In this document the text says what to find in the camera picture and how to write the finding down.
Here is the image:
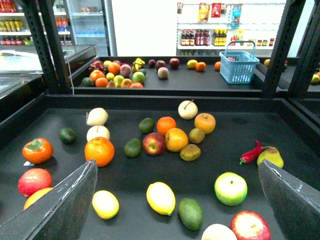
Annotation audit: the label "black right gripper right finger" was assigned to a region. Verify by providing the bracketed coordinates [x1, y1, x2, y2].
[258, 160, 320, 240]

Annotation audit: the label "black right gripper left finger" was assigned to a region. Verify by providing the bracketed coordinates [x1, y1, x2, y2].
[0, 159, 98, 240]

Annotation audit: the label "yellow lemon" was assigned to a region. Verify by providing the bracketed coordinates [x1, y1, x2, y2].
[146, 182, 176, 216]
[92, 190, 120, 220]

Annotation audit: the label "black fruit shelf tray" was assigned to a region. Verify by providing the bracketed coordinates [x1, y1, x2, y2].
[0, 95, 320, 240]

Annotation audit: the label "far black fruit shelf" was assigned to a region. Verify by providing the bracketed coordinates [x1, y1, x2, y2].
[72, 56, 320, 99]

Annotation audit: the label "blue basket on far shelf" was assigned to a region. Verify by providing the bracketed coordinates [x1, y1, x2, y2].
[219, 40, 260, 84]

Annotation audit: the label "orange mango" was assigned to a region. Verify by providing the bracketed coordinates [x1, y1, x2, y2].
[23, 187, 53, 210]

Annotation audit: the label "red apple front right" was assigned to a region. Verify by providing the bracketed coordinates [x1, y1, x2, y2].
[229, 210, 272, 240]

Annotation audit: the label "red apple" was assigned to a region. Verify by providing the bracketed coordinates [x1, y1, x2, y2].
[142, 132, 166, 156]
[229, 210, 272, 240]

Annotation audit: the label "yellow green pear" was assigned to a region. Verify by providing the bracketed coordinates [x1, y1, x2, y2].
[257, 147, 284, 168]

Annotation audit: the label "red chili pepper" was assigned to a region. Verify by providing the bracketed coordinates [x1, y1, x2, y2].
[239, 140, 263, 165]

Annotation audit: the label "orange persimmon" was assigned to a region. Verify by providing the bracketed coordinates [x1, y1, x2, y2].
[22, 138, 54, 165]

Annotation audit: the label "green apple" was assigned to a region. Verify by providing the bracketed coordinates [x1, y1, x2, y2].
[214, 172, 248, 207]

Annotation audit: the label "large orange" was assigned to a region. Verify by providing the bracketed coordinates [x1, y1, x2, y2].
[84, 136, 115, 168]

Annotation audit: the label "dark green avocado left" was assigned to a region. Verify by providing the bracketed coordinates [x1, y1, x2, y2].
[58, 127, 77, 144]

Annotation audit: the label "white pear lower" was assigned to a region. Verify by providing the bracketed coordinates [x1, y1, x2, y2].
[86, 125, 111, 142]

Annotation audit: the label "green lime lower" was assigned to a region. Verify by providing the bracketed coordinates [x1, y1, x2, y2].
[124, 138, 142, 158]

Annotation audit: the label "green lime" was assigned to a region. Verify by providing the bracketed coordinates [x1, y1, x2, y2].
[138, 117, 155, 134]
[124, 138, 142, 158]

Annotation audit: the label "green avocado front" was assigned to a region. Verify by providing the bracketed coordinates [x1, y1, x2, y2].
[178, 198, 204, 231]

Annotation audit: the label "red apple centre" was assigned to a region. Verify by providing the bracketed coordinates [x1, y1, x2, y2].
[142, 132, 166, 156]

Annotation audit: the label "brown kiwi lower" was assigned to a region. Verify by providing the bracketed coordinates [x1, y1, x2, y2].
[179, 144, 201, 162]

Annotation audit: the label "brown kiwi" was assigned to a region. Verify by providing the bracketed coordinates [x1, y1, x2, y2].
[188, 128, 206, 144]
[179, 144, 201, 162]

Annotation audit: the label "brown kiwi upper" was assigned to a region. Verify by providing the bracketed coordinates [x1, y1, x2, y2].
[188, 128, 206, 144]

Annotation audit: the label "yellow orange apple upper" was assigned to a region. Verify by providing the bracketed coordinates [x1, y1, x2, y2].
[194, 113, 216, 135]

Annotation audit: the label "yellow orange apple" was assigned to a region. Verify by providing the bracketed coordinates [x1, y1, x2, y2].
[194, 113, 216, 135]
[165, 128, 189, 153]

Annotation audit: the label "green lime upper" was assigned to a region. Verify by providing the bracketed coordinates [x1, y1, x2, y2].
[138, 117, 155, 134]

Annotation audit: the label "yellow orange apple centre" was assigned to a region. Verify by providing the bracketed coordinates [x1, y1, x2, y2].
[165, 128, 189, 153]

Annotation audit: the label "small orange tangerine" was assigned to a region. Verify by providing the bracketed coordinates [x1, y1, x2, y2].
[156, 116, 177, 137]

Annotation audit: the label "white pear with stem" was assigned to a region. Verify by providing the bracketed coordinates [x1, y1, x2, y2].
[178, 100, 198, 120]

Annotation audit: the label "chest freezer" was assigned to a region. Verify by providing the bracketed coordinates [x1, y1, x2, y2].
[0, 44, 98, 99]

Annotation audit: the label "glass door refrigerator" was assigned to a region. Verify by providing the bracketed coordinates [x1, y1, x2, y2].
[65, 0, 118, 57]

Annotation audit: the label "black shelf post right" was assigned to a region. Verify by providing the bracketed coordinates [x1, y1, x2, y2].
[261, 0, 306, 99]

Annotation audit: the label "black shelf post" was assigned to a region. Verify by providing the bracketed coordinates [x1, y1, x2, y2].
[19, 0, 71, 94]
[261, 0, 306, 99]

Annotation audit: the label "black shelf post left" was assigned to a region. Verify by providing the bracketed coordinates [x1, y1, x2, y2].
[19, 0, 71, 94]

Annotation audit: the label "white grocery wall shelf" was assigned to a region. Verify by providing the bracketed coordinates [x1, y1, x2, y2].
[176, 0, 286, 57]

